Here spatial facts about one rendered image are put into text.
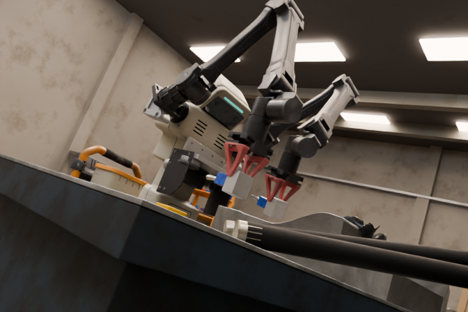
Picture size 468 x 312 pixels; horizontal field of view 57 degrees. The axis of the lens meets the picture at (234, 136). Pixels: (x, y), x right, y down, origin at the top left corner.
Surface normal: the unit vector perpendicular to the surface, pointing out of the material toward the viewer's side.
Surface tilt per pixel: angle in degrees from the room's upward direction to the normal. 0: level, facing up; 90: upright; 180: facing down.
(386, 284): 90
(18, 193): 90
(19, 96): 90
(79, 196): 90
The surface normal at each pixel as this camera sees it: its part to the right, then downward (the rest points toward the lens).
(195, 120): 0.70, 0.23
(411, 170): -0.56, -0.41
